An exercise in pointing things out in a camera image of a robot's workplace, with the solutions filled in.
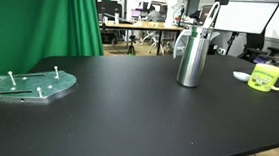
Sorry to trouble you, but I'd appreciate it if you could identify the small black tripod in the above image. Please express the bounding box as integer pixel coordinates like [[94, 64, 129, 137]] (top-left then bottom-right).
[[125, 34, 138, 56]]

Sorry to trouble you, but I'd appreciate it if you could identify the small white oval object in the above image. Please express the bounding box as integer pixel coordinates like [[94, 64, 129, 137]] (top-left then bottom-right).
[[232, 69, 252, 84]]

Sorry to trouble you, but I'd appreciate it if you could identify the white screen monitor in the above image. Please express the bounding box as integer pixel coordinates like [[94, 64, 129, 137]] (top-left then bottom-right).
[[212, 0, 279, 39]]

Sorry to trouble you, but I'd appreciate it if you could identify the black desk equipment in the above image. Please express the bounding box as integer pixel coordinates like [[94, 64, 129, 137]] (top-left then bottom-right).
[[96, 0, 124, 24]]

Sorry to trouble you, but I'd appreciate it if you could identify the wooden desk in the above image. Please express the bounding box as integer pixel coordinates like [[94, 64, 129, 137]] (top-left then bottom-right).
[[99, 15, 187, 60]]

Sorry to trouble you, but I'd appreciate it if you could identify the dark laptop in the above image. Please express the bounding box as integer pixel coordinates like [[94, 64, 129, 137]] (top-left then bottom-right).
[[197, 4, 217, 25]]

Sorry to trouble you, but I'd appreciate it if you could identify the stainless steel flask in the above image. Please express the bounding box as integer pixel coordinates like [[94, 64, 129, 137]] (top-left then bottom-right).
[[170, 22, 226, 89]]

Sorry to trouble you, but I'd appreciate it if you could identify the seated person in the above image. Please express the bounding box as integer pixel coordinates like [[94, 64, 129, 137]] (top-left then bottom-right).
[[145, 4, 166, 23]]

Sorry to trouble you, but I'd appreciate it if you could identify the green metal mounting plate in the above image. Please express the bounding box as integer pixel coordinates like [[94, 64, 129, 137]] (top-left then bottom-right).
[[0, 64, 79, 108]]

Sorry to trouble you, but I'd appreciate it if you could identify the yellow mug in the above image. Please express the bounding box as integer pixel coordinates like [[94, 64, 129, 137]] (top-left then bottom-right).
[[246, 61, 279, 94]]

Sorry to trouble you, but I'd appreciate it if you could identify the white wall outlet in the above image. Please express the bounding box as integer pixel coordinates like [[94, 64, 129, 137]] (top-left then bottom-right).
[[217, 46, 228, 56]]

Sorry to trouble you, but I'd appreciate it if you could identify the green curtain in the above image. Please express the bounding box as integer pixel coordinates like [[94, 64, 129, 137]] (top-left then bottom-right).
[[0, 0, 106, 83]]

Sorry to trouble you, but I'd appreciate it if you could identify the grey bottle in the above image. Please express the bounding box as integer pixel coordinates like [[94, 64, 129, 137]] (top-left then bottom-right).
[[113, 9, 121, 26]]

